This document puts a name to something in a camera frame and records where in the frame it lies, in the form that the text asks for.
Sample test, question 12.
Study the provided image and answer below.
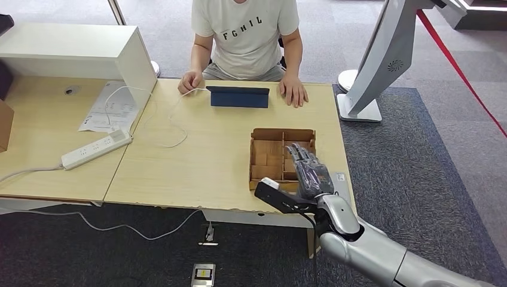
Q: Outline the person's right hand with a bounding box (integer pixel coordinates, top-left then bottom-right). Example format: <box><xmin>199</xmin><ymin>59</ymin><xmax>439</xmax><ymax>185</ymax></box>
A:
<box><xmin>177</xmin><ymin>70</ymin><xmax>204</xmax><ymax>95</ymax></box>

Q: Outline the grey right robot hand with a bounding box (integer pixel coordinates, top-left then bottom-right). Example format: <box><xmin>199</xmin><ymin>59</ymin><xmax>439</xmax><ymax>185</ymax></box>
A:
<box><xmin>286</xmin><ymin>142</ymin><xmax>335</xmax><ymax>200</ymax></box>

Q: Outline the person's left hand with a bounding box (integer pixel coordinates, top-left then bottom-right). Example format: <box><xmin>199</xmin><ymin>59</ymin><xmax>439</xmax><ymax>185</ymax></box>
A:
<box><xmin>279</xmin><ymin>75</ymin><xmax>309</xmax><ymax>108</ymax></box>

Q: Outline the wooden divided box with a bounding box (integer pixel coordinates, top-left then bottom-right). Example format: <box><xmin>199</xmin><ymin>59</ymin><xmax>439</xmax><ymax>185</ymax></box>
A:
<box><xmin>248</xmin><ymin>127</ymin><xmax>317</xmax><ymax>193</ymax></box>

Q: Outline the white card reader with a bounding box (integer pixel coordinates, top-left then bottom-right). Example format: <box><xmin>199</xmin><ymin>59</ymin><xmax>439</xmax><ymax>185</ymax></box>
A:
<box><xmin>332</xmin><ymin>172</ymin><xmax>352</xmax><ymax>204</ymax></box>

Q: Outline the person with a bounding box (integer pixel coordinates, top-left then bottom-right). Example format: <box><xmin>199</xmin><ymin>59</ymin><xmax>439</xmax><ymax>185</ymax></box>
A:
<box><xmin>177</xmin><ymin>0</ymin><xmax>309</xmax><ymax>108</ymax></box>

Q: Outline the blue tablet case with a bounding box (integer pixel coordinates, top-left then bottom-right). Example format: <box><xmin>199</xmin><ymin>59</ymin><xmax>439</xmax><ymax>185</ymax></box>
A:
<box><xmin>205</xmin><ymin>86</ymin><xmax>271</xmax><ymax>109</ymax></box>

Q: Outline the wooden desk leg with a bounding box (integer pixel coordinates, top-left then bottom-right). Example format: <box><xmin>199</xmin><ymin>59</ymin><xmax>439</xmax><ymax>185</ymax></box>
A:
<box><xmin>307</xmin><ymin>226</ymin><xmax>322</xmax><ymax>259</ymax></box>

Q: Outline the white desk drawer panel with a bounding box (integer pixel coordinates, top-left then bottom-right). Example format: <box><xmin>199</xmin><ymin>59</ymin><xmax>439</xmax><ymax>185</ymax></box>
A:
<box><xmin>201</xmin><ymin>209</ymin><xmax>317</xmax><ymax>230</ymax></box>

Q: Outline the printed paper sheet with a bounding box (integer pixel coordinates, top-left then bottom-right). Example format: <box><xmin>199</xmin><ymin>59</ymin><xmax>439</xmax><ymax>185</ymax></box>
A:
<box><xmin>78</xmin><ymin>81</ymin><xmax>139</xmax><ymax>133</ymax></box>

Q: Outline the white power strip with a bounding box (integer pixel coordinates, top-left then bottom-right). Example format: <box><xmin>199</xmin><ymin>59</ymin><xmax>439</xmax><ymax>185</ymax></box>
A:
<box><xmin>60</xmin><ymin>129</ymin><xmax>133</xmax><ymax>171</ymax></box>

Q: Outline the white floor plug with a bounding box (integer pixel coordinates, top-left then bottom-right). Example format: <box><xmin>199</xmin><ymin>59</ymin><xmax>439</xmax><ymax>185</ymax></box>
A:
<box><xmin>198</xmin><ymin>221</ymin><xmax>219</xmax><ymax>247</ymax></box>

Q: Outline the white counter shelf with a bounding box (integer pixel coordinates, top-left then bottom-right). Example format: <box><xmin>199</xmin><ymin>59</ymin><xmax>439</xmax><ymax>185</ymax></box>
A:
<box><xmin>0</xmin><ymin>22</ymin><xmax>158</xmax><ymax>108</ymax></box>

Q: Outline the metal floor socket box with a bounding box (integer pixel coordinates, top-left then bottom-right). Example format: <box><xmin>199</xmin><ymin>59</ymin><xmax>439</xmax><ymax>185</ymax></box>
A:
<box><xmin>191</xmin><ymin>263</ymin><xmax>216</xmax><ymax>287</ymax></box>

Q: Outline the red barrier belt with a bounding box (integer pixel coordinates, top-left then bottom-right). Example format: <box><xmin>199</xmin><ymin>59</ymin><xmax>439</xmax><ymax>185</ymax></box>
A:
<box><xmin>416</xmin><ymin>8</ymin><xmax>507</xmax><ymax>139</ymax></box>

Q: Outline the brown cardboard box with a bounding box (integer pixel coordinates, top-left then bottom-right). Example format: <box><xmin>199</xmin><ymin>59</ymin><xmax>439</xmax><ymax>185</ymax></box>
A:
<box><xmin>0</xmin><ymin>99</ymin><xmax>15</xmax><ymax>153</ymax></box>

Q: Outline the black device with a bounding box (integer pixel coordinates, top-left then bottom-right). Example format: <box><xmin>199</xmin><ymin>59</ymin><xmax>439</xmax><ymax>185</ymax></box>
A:
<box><xmin>0</xmin><ymin>14</ymin><xmax>15</xmax><ymax>36</ymax></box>

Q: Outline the thin white charging cable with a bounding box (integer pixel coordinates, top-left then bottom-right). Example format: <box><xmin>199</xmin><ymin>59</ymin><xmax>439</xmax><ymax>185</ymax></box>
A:
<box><xmin>103</xmin><ymin>85</ymin><xmax>209</xmax><ymax>149</ymax></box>

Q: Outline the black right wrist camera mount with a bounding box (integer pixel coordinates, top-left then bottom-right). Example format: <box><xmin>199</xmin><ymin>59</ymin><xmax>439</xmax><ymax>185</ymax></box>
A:
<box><xmin>253</xmin><ymin>177</ymin><xmax>319</xmax><ymax>215</ymax></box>

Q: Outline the white floor cable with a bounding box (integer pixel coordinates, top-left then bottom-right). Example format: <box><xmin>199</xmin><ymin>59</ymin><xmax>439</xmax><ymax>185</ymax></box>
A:
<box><xmin>0</xmin><ymin>207</ymin><xmax>203</xmax><ymax>242</ymax></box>

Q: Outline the white power strip cord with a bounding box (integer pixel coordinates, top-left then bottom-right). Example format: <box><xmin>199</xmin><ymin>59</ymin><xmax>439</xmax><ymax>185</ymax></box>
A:
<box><xmin>0</xmin><ymin>165</ymin><xmax>65</xmax><ymax>184</ymax></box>

